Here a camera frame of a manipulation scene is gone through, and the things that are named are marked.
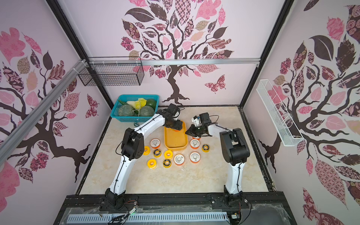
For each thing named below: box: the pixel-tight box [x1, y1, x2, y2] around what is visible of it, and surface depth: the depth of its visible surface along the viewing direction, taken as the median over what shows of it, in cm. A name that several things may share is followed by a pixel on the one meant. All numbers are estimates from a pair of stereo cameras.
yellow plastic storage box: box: [163, 120, 188, 151], surface depth 100 cm
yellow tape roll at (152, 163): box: [146, 158, 158, 170], surface depth 89 cm
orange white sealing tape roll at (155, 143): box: [150, 137, 161, 150], surface depth 97 cm
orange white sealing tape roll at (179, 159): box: [173, 153, 186, 166], surface depth 89 cm
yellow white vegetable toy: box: [126, 97, 147, 110], surface depth 116 cm
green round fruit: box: [145, 98, 157, 110], surface depth 113 cm
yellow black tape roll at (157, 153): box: [152, 148, 163, 158], surface depth 94 cm
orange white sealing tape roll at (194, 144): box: [189, 138, 201, 150], surface depth 97 cm
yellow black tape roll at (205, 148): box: [201, 143, 210, 153], surface depth 96 cm
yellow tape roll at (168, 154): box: [164, 150, 173, 160], surface depth 92 cm
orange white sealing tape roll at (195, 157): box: [189, 151, 201, 164], surface depth 91 cm
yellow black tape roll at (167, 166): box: [163, 158, 173, 169], surface depth 89 cm
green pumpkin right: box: [139, 105, 155, 117], surface depth 106 cm
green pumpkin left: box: [118, 104, 135, 117], surface depth 105 cm
